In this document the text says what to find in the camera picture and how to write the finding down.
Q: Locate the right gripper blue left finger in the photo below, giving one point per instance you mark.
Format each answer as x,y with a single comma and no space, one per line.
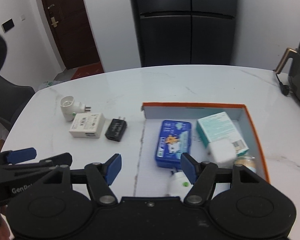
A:
100,176

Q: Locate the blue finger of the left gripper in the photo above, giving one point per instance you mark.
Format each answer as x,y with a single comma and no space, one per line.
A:
57,160
19,156

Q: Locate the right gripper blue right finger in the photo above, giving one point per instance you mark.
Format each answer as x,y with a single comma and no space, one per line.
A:
201,176

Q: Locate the white cube charger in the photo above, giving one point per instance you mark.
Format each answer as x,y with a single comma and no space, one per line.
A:
178,185
222,153

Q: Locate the person's left hand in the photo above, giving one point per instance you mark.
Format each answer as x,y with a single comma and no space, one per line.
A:
5,233

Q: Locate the black USB charger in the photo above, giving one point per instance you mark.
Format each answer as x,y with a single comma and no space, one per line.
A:
116,129

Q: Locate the white rectangular charger box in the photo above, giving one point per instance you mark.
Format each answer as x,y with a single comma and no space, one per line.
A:
87,125

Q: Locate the orange white cardboard box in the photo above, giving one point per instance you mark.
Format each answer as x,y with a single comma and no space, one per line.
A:
153,180

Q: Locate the blue tin case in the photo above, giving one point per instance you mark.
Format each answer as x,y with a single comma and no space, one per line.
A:
174,139

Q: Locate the light blue small bottle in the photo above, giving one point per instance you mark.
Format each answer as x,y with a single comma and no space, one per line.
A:
247,161

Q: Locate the teal white carton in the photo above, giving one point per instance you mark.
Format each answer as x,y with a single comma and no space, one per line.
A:
219,126

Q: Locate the white round plug adapter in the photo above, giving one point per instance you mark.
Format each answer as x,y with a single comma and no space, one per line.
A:
70,107

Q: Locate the dark grey chair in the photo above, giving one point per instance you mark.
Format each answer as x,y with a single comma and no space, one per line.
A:
13,99

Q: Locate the white green plastic bag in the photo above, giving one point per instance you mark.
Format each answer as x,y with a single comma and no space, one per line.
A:
48,84

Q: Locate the red door mat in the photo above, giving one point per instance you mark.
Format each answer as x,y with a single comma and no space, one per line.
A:
88,70

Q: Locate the dark brown door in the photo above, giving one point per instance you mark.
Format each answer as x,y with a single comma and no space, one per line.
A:
73,36

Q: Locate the brass door lock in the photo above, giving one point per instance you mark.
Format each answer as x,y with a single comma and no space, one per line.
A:
54,23

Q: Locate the black refrigerator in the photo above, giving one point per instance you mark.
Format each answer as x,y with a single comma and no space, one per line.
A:
171,32

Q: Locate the black wall switch panel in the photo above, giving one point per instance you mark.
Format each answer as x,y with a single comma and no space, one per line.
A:
8,25

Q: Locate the white wall switch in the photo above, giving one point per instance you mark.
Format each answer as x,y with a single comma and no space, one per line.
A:
22,17

